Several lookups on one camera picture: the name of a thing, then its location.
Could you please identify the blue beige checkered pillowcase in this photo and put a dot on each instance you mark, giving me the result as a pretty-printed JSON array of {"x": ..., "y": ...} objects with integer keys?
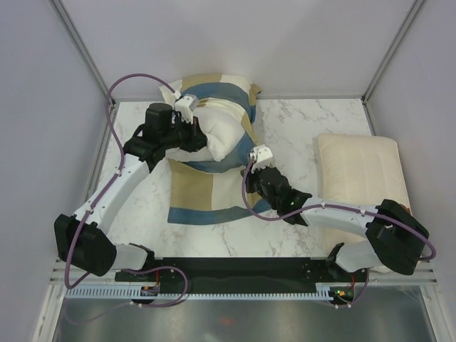
[{"x": 205, "y": 193}]

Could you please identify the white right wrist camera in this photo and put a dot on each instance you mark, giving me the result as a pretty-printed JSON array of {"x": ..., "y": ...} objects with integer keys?
[{"x": 260, "y": 157}]

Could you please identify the aluminium right frame post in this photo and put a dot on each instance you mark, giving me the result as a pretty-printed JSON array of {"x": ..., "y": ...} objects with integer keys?
[{"x": 399, "y": 37}]

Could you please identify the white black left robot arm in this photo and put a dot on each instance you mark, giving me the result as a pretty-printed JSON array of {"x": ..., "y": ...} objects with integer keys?
[{"x": 82, "y": 238}]

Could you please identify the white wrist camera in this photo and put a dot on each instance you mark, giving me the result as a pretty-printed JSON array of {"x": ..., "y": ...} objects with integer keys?
[
  {"x": 260, "y": 157},
  {"x": 185, "y": 106}
]

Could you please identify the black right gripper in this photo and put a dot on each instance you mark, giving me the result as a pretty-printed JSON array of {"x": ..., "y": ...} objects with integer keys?
[{"x": 249, "y": 177}]

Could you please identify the white slotted cable duct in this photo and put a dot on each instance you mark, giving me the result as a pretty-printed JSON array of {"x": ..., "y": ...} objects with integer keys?
[{"x": 138, "y": 292}]

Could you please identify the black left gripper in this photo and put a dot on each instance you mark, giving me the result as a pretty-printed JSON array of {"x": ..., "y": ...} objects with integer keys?
[{"x": 196, "y": 139}]

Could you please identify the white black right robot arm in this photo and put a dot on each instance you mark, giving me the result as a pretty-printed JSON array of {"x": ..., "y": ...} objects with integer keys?
[{"x": 390, "y": 235}]

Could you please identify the aluminium left frame post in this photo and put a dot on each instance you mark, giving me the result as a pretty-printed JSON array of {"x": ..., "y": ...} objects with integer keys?
[{"x": 76, "y": 39}]

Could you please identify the white pillow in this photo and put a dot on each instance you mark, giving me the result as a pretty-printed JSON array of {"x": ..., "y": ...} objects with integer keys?
[{"x": 221, "y": 123}]

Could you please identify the aluminium extrusion rail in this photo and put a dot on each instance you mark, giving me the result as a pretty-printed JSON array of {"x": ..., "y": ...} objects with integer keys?
[{"x": 423, "y": 274}]

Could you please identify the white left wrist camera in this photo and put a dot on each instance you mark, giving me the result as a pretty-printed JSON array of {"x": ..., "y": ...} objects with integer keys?
[{"x": 185, "y": 106}]

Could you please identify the cream pillow with bear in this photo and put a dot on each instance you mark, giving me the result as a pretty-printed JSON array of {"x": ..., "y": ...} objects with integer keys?
[{"x": 360, "y": 169}]

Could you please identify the aluminium frame post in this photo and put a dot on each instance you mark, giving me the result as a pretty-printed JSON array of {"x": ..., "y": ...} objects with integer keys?
[
  {"x": 76, "y": 39},
  {"x": 399, "y": 37}
]

